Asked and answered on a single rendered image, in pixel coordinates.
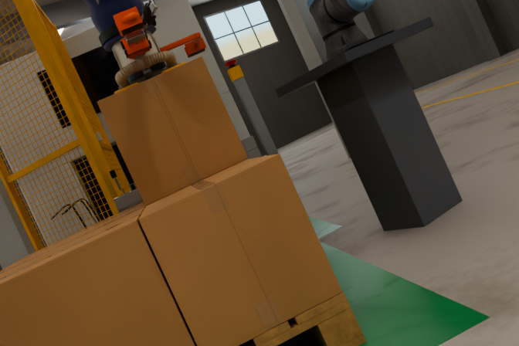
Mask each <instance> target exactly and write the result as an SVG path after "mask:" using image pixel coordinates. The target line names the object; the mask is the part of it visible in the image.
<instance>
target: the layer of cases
mask: <svg viewBox="0 0 519 346"><path fill-rule="evenodd" d="M340 293H342V289H341V287H340V284H339V282H338V280H337V278H336V276H335V274H334V271H333V270H332V268H331V265H330V263H329V261H328V259H327V256H326V254H325V252H324V249H323V247H322V245H321V243H320V241H319V239H318V237H317V234H316V232H315V230H314V227H313V226H312V224H311V221H310V219H309V217H308V215H307V212H306V210H305V208H304V206H303V203H302V201H301V200H300V197H299V195H298V193H297V190H296V189H295V186H294V184H293V182H292V180H291V177H290V175H289V173H288V171H287V168H286V166H285V164H284V163H283V159H282V158H281V156H280V154H272V155H267V156H262V157H258V158H249V159H246V160H245V161H241V162H240V163H238V164H236V165H233V166H231V167H229V168H227V169H225V170H222V171H220V172H218V173H216V174H214V175H211V176H209V177H207V178H205V179H203V180H201V181H198V182H196V183H195V184H193V185H189V186H188V187H186V188H183V189H181V190H179V191H177V192H175V193H173V194H171V195H168V196H166V197H164V198H162V199H159V200H157V201H156V202H153V203H151V204H149V205H145V204H144V203H143V202H142V203H140V204H138V205H136V206H134V207H131V208H129V209H127V210H125V211H123V212H120V213H118V214H116V215H114V216H112V217H110V218H108V219H105V220H103V221H102V222H98V223H97V224H95V225H93V226H90V227H88V228H86V229H84V230H82V231H80V232H77V233H75V234H73V235H71V236H68V237H66V238H65V239H62V240H60V241H58V242H56V243H53V244H52V245H50V246H47V247H45V248H43V249H41V250H38V251H36V252H34V253H32V254H30V255H28V256H25V257H23V258H21V259H19V260H18V261H16V262H14V263H13V264H11V265H10V266H7V267H6V268H4V269H3V270H1V271H0V346H239V345H241V344H243V343H245V342H247V341H249V340H251V339H253V338H255V337H257V336H259V335H261V334H262V333H264V332H266V331H268V330H270V329H272V328H274V327H276V326H278V325H280V324H282V323H284V322H286V321H288V320H289V319H291V318H293V317H296V316H297V315H299V314H302V313H303V312H305V311H307V310H309V309H311V308H312V307H315V306H317V305H318V304H321V303H323V302H324V301H326V300H329V299H331V298H332V297H335V296H337V295H338V294H340Z"/></svg>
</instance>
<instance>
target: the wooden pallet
mask: <svg viewBox="0 0 519 346"><path fill-rule="evenodd" d="M306 330H307V331H308V332H309V333H310V334H311V335H312V336H313V337H314V339H315V340H316V341H317V342H318V343H319V344H320V345H321V346H359V345H360V344H363V343H365V342H366V340H365V336H364V335H363V334H362V331H361V328H360V326H359V324H358V322H357V320H356V318H355V315H354V313H353V311H352V309H351V306H350V304H349V303H348V300H347V297H346V296H345V294H344V292H343V291H342V293H340V294H338V295H337V296H335V297H332V298H331V299H329V300H326V301H324V302H323V303H321V304H318V305H317V306H315V307H312V308H311V309H309V310H307V311H305V312H303V313H302V314H299V315H297V316H296V317H293V318H291V319H289V320H288V321H286V322H284V323H282V324H280V325H278V326H276V327H274V328H272V329H270V330H268V331H266V332H264V333H262V334H261V335H259V336H257V337H255V338H253V339H251V340H249V341H247V342H245V343H243V344H241V345H239V346H277V345H279V344H282V343H283V342H285V341H287V340H289V339H291V338H293V337H295V336H297V335H298V334H301V333H302V332H304V331H306Z"/></svg>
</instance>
